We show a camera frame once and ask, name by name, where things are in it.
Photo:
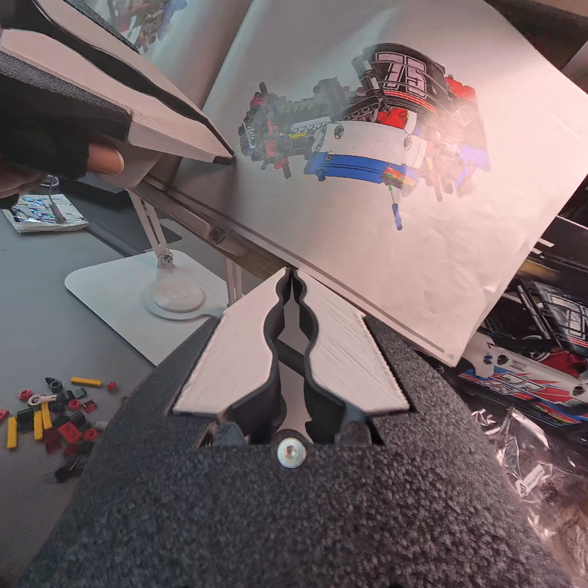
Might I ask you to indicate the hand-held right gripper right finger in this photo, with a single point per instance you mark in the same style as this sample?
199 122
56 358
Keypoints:
353 363

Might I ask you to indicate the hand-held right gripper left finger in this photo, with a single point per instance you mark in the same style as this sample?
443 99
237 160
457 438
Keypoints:
229 358

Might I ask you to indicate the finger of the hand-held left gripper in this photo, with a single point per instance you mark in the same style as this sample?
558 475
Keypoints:
92 78
82 27

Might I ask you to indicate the instruction booklet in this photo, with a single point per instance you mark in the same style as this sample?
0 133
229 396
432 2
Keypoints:
413 252

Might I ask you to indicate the person's left forearm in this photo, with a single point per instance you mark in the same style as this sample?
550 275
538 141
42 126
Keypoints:
18 181

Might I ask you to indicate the grey desk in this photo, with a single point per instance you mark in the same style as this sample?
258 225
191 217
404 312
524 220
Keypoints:
46 312

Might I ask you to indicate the person's left hand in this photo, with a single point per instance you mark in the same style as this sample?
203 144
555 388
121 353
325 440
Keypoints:
41 147

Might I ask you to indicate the white book stand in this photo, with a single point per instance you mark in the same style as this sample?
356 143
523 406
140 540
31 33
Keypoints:
115 298

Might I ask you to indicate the sticker sheet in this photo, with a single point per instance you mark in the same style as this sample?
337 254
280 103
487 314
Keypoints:
32 218

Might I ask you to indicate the pile of red yellow bricks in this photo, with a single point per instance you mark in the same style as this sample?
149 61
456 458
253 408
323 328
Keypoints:
59 427

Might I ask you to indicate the black toy car box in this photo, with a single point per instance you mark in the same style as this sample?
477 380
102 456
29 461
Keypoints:
542 330

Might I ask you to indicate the clear plastic bag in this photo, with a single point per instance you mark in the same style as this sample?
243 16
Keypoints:
546 496

